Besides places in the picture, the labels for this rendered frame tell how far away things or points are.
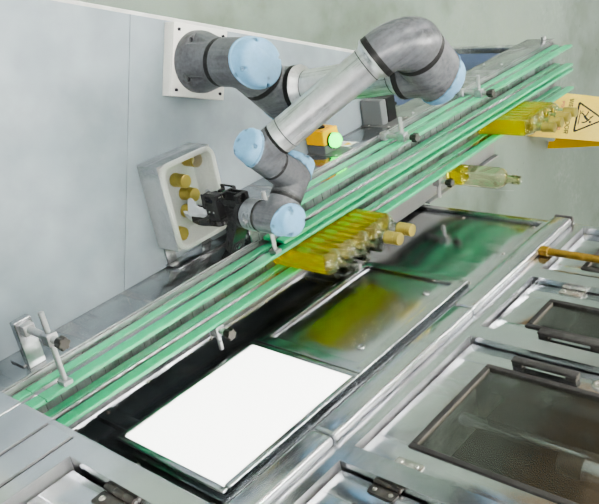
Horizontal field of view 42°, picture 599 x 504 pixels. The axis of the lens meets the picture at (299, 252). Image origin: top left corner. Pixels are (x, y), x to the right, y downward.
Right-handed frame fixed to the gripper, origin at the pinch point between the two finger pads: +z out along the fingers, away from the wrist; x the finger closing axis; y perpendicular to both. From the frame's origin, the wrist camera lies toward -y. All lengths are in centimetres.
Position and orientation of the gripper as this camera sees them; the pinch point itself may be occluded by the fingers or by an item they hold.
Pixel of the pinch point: (194, 211)
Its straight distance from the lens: 199.1
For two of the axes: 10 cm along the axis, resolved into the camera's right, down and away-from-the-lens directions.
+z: -7.4, -1.5, 6.5
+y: -1.9, -8.9, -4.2
